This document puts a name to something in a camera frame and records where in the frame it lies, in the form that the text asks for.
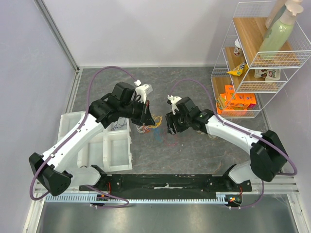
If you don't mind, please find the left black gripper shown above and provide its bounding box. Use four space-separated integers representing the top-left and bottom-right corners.
120 98 156 126

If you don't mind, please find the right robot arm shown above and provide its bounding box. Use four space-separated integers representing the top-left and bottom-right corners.
166 95 287 191

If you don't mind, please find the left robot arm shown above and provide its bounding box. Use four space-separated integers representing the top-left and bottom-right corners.
29 81 155 196

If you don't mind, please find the right glass water bottle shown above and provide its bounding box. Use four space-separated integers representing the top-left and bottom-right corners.
208 134 217 139

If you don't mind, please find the white compartment tray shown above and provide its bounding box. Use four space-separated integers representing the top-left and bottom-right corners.
49 112 132 173

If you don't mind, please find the green yellow snack box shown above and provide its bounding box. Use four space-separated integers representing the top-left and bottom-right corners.
216 93 228 110

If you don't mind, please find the orange snack box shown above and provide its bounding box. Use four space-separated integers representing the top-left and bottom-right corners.
216 85 257 114

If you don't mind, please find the yellow snack bag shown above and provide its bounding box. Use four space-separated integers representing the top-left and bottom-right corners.
227 62 248 77

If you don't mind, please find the small white cup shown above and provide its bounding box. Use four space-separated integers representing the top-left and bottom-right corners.
234 38 243 57

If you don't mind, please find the green lotion pump bottle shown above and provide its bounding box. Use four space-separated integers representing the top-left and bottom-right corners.
259 0 304 61

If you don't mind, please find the beige pump bottle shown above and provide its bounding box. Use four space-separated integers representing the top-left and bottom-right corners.
265 0 301 29

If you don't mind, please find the pink wire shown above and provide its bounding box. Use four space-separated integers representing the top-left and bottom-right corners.
162 132 184 147

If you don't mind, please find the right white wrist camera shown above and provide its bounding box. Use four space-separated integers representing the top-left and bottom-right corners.
167 95 182 115

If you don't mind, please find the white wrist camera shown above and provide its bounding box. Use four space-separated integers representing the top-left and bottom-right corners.
167 95 182 115
134 80 153 103

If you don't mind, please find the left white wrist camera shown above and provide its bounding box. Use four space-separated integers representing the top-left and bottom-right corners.
134 80 153 103

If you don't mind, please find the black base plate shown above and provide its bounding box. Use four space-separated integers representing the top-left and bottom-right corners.
93 174 252 200

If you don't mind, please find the white wire shelf rack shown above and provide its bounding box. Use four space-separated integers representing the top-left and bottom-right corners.
211 1 311 118

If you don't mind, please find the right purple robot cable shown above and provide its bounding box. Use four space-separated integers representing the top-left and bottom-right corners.
169 78 298 209

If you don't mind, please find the aluminium corner post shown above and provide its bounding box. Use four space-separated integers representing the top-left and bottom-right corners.
34 0 79 72

